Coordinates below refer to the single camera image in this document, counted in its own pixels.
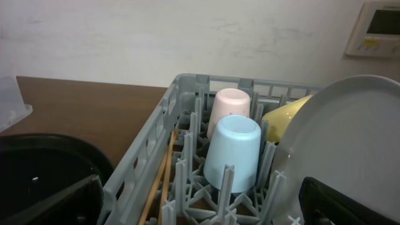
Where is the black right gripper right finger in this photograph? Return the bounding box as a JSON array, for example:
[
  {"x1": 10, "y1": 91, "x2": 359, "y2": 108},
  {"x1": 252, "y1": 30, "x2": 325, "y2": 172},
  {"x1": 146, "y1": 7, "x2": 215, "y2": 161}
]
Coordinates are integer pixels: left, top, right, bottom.
[{"x1": 298, "y1": 177, "x2": 397, "y2": 225}]

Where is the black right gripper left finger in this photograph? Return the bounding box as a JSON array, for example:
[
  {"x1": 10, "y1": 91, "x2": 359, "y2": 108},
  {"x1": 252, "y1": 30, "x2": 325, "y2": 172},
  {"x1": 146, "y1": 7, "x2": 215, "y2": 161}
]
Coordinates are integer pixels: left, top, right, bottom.
[{"x1": 1, "y1": 174, "x2": 103, "y2": 225}]

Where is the grey plate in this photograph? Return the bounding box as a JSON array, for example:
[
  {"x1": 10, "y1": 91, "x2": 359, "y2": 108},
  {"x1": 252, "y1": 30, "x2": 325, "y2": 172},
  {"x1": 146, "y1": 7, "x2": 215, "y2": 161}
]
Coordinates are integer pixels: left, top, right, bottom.
[{"x1": 272, "y1": 75, "x2": 399, "y2": 224}]

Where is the yellow bowl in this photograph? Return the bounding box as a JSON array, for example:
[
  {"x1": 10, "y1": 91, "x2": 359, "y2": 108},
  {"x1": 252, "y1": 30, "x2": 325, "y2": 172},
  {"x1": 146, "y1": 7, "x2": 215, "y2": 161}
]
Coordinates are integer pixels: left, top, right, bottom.
[{"x1": 262, "y1": 95, "x2": 312, "y2": 143}]

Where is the wooden chopstick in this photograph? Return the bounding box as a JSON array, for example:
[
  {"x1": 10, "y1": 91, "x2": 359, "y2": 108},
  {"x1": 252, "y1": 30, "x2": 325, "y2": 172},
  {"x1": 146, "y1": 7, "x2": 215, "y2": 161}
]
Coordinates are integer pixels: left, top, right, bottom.
[
  {"x1": 157, "y1": 128, "x2": 179, "y2": 225},
  {"x1": 138, "y1": 149, "x2": 168, "y2": 225}
]

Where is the light blue cup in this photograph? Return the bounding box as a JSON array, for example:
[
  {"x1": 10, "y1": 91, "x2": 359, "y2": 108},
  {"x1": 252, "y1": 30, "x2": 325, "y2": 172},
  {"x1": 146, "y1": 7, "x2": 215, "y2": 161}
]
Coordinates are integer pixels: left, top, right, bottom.
[{"x1": 203, "y1": 115, "x2": 261, "y2": 193}]

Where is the pink cup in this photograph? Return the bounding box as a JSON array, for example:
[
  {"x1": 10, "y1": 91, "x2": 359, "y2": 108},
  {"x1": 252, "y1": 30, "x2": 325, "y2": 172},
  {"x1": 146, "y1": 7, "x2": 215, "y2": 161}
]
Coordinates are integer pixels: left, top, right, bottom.
[{"x1": 207, "y1": 88, "x2": 251, "y2": 140}]

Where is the grey dishwasher rack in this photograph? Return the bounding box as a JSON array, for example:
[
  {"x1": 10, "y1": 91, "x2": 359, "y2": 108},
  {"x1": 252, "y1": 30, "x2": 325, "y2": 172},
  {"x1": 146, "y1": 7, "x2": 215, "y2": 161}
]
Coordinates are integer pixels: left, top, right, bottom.
[{"x1": 97, "y1": 74, "x2": 314, "y2": 224}]

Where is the round black tray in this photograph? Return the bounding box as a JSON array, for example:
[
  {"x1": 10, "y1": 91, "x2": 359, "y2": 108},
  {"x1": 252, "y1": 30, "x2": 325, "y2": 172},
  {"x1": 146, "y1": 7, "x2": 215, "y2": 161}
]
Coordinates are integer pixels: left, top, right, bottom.
[{"x1": 1, "y1": 134, "x2": 114, "y2": 219}]

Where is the clear plastic bin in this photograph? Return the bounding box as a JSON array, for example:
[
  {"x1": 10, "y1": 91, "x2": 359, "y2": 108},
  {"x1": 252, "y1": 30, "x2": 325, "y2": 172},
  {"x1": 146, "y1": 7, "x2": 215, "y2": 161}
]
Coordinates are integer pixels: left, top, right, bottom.
[{"x1": 0, "y1": 76, "x2": 33, "y2": 132}]

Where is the white wall control panel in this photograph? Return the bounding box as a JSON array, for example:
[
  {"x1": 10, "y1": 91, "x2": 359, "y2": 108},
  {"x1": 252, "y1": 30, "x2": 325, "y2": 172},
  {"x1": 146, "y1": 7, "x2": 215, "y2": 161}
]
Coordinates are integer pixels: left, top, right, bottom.
[{"x1": 344, "y1": 1, "x2": 399, "y2": 58}]

